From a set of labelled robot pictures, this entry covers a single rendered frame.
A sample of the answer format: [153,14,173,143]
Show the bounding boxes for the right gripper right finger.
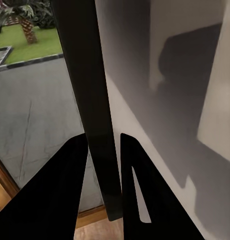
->
[120,133,205,240]

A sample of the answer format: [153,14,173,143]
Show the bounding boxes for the poster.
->
[49,0,123,222]

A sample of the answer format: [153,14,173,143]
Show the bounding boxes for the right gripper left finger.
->
[0,131,89,240]

